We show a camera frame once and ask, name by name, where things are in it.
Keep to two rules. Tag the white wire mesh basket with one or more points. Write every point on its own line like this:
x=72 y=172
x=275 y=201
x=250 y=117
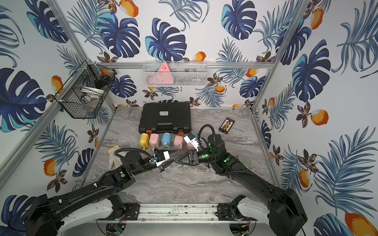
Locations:
x=185 y=73

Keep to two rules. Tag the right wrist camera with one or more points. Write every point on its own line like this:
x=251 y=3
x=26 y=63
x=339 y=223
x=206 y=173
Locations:
x=190 y=138

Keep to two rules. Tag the pink triangular object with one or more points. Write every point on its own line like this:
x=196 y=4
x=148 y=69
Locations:
x=163 y=76

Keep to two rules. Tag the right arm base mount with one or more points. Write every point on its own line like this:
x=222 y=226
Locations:
x=230 y=212

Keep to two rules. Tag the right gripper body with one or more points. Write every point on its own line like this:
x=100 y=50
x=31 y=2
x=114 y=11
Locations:
x=203 y=157

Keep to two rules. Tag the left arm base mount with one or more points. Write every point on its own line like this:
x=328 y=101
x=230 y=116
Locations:
x=124 y=211

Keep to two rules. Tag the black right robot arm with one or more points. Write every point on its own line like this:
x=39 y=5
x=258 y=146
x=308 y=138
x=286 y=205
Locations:
x=280 y=209

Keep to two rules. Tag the yellow pencil sharpener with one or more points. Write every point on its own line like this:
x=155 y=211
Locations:
x=144 y=140

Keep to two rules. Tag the white work glove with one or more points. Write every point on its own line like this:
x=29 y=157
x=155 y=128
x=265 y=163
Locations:
x=114 y=161

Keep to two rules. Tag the aluminium front rail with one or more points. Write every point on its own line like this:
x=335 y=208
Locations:
x=197 y=213

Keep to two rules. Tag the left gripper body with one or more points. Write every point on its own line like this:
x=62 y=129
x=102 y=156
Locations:
x=161 y=162

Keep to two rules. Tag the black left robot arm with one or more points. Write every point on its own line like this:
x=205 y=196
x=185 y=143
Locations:
x=45 y=216

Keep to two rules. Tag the black plastic tool case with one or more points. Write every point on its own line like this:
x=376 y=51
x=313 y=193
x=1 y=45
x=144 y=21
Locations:
x=172 y=117

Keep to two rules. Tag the black wire basket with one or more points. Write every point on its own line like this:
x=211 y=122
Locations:
x=88 y=89

